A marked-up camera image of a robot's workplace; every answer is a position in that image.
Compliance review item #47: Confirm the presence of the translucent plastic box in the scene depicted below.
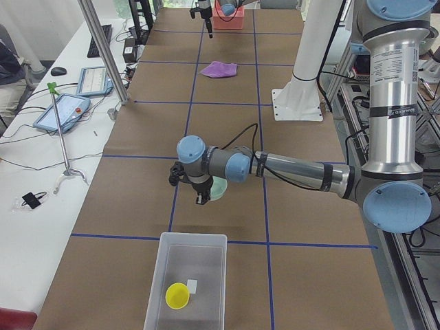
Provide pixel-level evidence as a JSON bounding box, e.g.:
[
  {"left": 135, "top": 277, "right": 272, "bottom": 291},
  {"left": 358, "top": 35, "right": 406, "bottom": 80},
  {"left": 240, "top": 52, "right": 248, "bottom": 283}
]
[{"left": 144, "top": 232, "right": 227, "bottom": 329}]

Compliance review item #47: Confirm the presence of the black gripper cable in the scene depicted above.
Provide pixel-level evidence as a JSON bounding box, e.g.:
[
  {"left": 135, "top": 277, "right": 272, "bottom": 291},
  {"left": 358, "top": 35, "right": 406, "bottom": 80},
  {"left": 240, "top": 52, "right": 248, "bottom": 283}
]
[{"left": 219, "top": 122, "right": 262, "bottom": 155}]

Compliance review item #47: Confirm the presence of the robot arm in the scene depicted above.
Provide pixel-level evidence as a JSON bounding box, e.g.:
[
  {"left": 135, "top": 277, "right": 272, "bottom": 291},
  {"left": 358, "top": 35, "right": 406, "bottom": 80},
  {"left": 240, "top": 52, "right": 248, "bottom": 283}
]
[
  {"left": 189, "top": 1, "right": 252, "bottom": 39},
  {"left": 169, "top": 1, "right": 435, "bottom": 233}
]

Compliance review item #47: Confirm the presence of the black computer mouse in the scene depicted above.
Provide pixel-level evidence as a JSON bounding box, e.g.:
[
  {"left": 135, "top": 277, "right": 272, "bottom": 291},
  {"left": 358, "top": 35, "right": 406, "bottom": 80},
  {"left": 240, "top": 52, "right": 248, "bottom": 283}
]
[{"left": 50, "top": 67, "right": 67, "bottom": 76}]

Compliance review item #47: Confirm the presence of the upper teach pendant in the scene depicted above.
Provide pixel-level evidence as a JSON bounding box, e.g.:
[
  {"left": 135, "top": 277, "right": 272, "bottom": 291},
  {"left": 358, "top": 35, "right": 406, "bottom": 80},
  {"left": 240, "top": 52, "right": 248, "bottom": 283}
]
[{"left": 76, "top": 66, "right": 113, "bottom": 97}]

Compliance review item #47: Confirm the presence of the teach pendant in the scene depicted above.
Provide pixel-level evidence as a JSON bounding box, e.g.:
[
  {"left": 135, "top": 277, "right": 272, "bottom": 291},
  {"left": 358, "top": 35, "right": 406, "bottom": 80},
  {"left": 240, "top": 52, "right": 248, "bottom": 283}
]
[
  {"left": 33, "top": 93, "right": 91, "bottom": 133},
  {"left": 76, "top": 66, "right": 113, "bottom": 97}
]

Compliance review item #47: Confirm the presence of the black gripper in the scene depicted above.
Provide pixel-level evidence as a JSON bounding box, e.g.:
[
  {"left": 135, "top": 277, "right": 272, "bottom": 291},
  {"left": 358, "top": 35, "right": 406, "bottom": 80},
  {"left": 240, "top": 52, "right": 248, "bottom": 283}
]
[
  {"left": 190, "top": 0, "right": 213, "bottom": 39},
  {"left": 190, "top": 175, "right": 213, "bottom": 205}
]

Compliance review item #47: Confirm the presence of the pink plastic tray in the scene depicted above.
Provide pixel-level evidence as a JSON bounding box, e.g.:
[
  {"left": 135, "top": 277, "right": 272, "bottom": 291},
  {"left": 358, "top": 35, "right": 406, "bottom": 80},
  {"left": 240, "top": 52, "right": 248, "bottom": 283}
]
[{"left": 212, "top": 1, "right": 244, "bottom": 30}]

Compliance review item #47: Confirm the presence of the black keyboard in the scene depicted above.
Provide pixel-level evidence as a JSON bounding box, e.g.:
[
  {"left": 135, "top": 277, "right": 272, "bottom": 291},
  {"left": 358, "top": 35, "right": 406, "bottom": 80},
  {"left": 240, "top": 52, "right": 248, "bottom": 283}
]
[{"left": 87, "top": 23, "right": 113, "bottom": 58}]

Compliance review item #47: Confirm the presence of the aluminium frame post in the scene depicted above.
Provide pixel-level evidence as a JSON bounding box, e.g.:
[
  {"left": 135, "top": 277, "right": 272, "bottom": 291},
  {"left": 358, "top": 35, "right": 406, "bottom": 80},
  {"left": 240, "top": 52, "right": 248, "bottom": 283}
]
[{"left": 78, "top": 0, "right": 129, "bottom": 105}]

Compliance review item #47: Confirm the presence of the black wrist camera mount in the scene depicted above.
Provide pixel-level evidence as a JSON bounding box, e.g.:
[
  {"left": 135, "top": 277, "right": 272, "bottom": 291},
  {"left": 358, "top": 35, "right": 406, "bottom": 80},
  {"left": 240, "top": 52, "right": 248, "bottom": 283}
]
[{"left": 168, "top": 162, "right": 190, "bottom": 186}]

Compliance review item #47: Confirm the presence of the small black device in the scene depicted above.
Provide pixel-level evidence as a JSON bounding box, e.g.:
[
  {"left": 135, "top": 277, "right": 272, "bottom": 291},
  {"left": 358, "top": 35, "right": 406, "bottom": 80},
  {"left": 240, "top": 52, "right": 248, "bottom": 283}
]
[{"left": 21, "top": 191, "right": 47, "bottom": 210}]

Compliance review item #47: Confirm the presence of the black box on desk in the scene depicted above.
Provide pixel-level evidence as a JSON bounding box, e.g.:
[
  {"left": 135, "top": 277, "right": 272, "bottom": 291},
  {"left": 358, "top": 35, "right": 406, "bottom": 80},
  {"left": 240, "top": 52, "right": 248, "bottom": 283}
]
[{"left": 122, "top": 38, "right": 138, "bottom": 63}]

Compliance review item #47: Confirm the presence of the yellow plastic cup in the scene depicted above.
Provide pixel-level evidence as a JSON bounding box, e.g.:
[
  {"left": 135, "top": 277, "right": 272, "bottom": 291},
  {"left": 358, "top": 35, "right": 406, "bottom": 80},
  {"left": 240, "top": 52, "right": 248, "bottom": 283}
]
[{"left": 165, "top": 283, "right": 190, "bottom": 310}]

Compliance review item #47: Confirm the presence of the green plastic bowl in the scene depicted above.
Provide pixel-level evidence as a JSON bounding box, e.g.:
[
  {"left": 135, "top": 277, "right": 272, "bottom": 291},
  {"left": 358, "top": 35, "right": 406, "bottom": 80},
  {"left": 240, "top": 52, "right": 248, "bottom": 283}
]
[{"left": 210, "top": 176, "right": 228, "bottom": 201}]

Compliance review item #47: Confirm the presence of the green handled grabber tool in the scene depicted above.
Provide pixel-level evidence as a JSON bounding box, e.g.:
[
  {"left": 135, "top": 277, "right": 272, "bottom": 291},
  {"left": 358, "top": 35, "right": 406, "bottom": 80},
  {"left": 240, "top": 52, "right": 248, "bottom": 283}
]
[{"left": 46, "top": 81, "right": 89, "bottom": 195}]

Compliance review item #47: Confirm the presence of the lower teach pendant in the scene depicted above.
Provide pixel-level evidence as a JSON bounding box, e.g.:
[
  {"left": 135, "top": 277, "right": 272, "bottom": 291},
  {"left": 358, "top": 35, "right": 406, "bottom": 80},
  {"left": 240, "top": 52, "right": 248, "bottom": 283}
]
[{"left": 33, "top": 93, "right": 91, "bottom": 133}]

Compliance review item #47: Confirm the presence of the white pedestal column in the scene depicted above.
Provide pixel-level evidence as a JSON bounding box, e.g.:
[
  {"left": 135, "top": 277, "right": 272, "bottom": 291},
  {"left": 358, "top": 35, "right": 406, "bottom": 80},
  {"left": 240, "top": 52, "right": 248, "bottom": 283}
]
[{"left": 272, "top": 0, "right": 345, "bottom": 122}]

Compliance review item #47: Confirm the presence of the purple cloth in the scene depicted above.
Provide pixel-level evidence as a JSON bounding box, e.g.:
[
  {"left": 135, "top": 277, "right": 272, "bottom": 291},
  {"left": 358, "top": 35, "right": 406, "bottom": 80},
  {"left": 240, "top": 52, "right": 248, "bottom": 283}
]
[{"left": 200, "top": 61, "right": 237, "bottom": 78}]

